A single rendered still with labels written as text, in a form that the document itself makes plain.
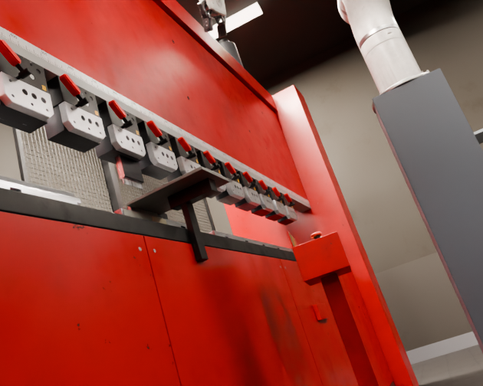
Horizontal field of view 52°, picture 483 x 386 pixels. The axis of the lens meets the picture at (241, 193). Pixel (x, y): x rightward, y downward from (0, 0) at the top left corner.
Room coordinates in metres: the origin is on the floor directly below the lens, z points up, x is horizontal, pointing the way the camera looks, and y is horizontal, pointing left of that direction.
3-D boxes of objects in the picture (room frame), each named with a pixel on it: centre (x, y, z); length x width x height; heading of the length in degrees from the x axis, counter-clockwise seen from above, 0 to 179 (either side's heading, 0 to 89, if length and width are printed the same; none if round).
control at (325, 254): (1.73, -0.20, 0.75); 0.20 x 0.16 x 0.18; 172
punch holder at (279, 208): (2.72, -0.15, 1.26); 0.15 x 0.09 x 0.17; 160
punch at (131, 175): (1.43, 0.32, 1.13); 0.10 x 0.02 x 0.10; 160
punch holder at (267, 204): (2.53, -0.08, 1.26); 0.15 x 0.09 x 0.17; 160
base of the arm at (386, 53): (1.23, -0.51, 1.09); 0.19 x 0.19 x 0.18
